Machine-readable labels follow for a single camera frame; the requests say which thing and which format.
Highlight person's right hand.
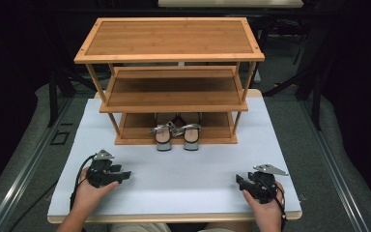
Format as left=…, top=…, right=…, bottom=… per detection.
left=242, top=182, right=286, bottom=224

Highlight white table mat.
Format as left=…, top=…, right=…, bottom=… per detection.
left=47, top=96, right=302, bottom=218

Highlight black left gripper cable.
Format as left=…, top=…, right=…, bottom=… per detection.
left=9, top=154, right=97, bottom=232

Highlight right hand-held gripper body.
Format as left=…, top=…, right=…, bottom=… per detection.
left=247, top=163, right=290, bottom=205

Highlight silver strap heeled sandal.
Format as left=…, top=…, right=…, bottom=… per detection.
left=172, top=112, right=203, bottom=152
left=149, top=112, right=178, bottom=152

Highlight person's left hand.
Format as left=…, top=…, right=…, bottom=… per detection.
left=75, top=167, right=120, bottom=215

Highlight three-tier wooden shoe rack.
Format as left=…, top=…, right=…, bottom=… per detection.
left=73, top=16, right=266, bottom=146

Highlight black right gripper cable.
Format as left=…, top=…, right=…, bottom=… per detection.
left=260, top=175, right=288, bottom=232

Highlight metal floor rail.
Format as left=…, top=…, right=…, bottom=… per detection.
left=299, top=100, right=371, bottom=232
left=0, top=96, right=75, bottom=232

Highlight light wooden table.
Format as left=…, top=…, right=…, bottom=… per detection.
left=46, top=89, right=303, bottom=224

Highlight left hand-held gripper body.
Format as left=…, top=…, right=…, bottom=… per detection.
left=86, top=149, right=120, bottom=189

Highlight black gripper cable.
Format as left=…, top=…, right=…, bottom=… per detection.
left=260, top=175, right=288, bottom=232
left=9, top=154, right=97, bottom=232

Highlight black metal stand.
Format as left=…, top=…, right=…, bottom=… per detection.
left=263, top=61, right=324, bottom=131
left=45, top=61, right=99, bottom=129

